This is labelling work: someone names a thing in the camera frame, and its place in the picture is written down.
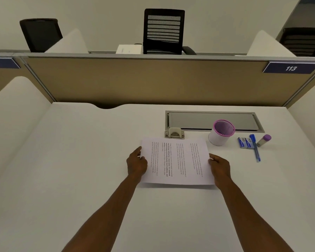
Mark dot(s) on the person's left hand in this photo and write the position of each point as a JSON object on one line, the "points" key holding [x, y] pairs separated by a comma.
{"points": [[136, 164]]}

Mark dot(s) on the person's right hand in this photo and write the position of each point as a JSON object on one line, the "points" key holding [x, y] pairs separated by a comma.
{"points": [[221, 169]]}

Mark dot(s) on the blue white staple box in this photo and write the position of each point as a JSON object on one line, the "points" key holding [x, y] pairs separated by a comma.
{"points": [[249, 143], [241, 143]]}

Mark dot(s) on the blue pen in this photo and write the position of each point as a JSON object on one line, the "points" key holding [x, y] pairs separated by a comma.
{"points": [[255, 148]]}

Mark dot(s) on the printed white paper sheets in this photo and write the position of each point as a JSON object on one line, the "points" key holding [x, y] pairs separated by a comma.
{"points": [[178, 162]]}

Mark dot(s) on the beige hole punch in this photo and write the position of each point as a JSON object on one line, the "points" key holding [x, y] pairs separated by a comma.
{"points": [[174, 132]]}

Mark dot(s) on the purple capped glue stick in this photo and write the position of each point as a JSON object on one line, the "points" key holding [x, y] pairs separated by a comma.
{"points": [[263, 140]]}

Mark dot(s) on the person's right forearm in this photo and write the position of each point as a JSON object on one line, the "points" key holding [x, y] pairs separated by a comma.
{"points": [[252, 220]]}

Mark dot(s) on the person's left forearm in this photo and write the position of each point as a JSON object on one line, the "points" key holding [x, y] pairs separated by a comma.
{"points": [[102, 217]]}

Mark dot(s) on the white desk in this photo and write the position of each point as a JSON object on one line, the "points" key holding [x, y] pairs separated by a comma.
{"points": [[81, 144]]}

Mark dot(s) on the white cup with purple rim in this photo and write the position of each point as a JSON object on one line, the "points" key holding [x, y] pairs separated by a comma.
{"points": [[216, 140]]}

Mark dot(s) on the wide beige partition panel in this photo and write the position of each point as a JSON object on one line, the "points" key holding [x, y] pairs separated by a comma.
{"points": [[147, 81]]}

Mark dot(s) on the black striped mesh office chair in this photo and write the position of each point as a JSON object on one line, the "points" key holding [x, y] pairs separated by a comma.
{"points": [[164, 13]]}

